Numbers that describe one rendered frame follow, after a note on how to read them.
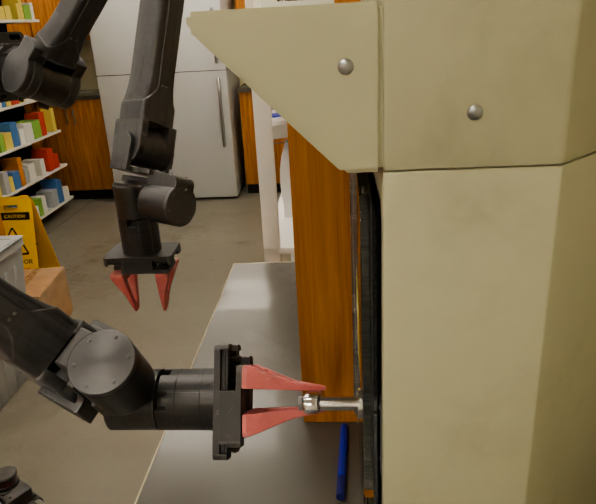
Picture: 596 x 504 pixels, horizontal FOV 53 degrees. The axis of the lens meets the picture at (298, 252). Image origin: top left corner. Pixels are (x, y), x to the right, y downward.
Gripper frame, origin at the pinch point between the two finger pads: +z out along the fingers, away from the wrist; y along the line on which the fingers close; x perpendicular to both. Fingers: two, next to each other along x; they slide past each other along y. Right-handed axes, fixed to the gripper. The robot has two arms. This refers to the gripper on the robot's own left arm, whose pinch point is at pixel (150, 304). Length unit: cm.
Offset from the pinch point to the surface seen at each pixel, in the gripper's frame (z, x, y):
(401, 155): -31, -46, 33
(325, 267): -8.9, -8.6, 27.7
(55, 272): 79, 213, -125
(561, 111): -34, -46, 43
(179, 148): 55, 444, -109
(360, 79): -36, -46, 31
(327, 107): -34, -46, 29
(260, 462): 16.3, -17.0, 17.9
